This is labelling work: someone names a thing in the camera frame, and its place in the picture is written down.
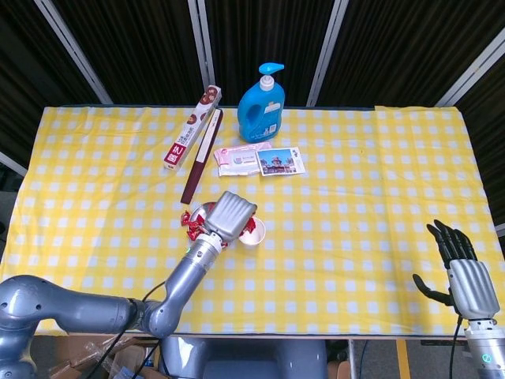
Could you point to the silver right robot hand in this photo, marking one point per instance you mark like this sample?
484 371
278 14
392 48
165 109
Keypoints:
473 288

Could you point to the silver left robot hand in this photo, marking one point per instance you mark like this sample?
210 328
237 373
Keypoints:
230 215

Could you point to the round steel plate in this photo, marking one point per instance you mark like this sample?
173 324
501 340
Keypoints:
196 216

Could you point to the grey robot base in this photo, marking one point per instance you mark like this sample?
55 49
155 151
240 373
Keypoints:
244 359

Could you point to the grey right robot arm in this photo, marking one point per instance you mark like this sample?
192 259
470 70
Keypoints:
485 355

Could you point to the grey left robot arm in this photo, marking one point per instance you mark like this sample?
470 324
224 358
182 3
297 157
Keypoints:
189 272

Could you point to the white paper cup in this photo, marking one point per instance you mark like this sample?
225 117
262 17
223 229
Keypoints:
254 239

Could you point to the pink wet wipes pack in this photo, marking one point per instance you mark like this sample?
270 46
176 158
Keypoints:
236 160

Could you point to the dark red folded fan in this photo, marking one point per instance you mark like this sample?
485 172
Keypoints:
199 166

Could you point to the building photo postcard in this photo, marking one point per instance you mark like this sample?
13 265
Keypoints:
278 162

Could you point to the white red cling film box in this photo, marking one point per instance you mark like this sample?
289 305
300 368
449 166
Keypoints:
189 134

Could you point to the blue detergent bottle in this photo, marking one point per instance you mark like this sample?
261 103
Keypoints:
260 118

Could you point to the yellow white checkered tablecloth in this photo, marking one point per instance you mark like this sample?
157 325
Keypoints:
335 237

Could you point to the silver table leg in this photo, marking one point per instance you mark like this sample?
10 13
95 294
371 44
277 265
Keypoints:
353 359

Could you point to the brown cardboard box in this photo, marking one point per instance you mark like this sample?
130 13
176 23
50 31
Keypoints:
79 355

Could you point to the grey metal frame post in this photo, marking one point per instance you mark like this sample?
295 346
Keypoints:
327 55
473 67
501 230
12 162
203 59
75 51

